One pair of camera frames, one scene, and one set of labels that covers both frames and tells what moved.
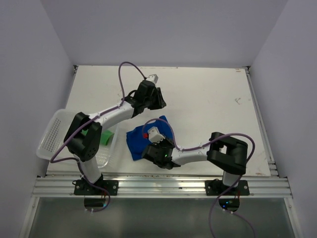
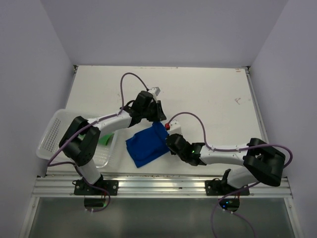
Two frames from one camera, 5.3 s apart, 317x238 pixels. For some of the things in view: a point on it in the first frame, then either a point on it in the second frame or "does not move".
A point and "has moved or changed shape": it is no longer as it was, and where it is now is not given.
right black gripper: [165, 141] -> [179, 135]
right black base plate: [217, 188] does not move
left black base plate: [82, 187] does not move
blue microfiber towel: [138, 139] has moved or changed shape
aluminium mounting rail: [161, 187] does not move
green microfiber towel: [105, 135] does not move
